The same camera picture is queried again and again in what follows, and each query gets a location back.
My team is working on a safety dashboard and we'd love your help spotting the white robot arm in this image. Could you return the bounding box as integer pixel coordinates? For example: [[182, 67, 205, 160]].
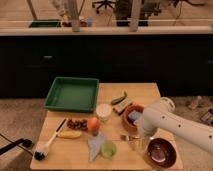
[[135, 97, 213, 154]]

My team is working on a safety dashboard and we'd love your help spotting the black cable stand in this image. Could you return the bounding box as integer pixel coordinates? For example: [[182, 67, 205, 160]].
[[0, 133, 33, 155]]

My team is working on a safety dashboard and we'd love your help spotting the light green cup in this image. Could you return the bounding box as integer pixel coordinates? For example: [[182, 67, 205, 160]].
[[100, 140, 117, 159]]

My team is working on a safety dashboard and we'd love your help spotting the black office chair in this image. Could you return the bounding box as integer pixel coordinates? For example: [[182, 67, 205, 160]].
[[92, 0, 115, 14]]

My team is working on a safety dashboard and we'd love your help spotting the blue sponge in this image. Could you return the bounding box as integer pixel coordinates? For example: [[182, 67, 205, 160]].
[[128, 110, 141, 121]]

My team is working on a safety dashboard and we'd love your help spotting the green pea pod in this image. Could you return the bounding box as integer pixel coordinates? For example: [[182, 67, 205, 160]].
[[111, 92, 127, 105]]

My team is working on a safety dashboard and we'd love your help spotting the brown chocolate bar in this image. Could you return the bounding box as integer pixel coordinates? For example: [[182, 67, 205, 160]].
[[113, 100, 132, 115]]

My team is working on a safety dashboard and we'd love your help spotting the silver metal fork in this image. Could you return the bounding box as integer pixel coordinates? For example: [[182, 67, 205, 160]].
[[120, 135, 140, 141]]

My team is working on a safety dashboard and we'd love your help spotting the green plastic tray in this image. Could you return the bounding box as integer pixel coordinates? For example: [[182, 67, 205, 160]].
[[44, 77, 99, 113]]

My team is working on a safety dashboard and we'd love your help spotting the distant green bin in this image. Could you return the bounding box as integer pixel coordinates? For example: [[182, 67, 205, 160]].
[[29, 20, 60, 28]]

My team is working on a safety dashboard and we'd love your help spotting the yellow banana toy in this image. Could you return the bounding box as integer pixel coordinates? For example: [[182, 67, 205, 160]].
[[58, 130, 82, 139]]

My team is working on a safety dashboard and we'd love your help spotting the dark grape bunch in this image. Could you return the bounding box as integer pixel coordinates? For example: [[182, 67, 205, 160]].
[[67, 119, 87, 131]]

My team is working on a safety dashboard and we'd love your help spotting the terracotta clay bowl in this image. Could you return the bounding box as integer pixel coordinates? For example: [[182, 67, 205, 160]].
[[122, 104, 144, 134]]

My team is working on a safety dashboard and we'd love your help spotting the white paper cup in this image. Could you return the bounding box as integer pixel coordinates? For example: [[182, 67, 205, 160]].
[[96, 104, 112, 121]]

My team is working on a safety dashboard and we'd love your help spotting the dark brown bowl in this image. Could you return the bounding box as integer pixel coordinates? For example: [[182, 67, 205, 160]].
[[147, 138, 177, 168]]

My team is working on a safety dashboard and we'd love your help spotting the grey cloth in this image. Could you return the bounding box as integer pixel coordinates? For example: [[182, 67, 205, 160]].
[[88, 133, 106, 162]]

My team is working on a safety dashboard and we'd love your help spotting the orange fruit toy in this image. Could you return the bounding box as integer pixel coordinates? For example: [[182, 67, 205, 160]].
[[87, 117, 100, 131]]

